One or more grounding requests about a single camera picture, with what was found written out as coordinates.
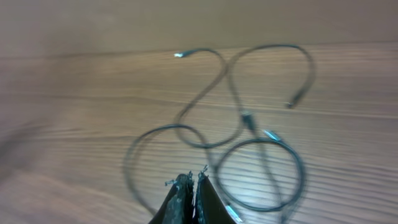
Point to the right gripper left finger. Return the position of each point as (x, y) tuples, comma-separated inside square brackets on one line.
[(177, 207)]

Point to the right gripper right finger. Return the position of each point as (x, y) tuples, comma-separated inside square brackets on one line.
[(209, 208)]

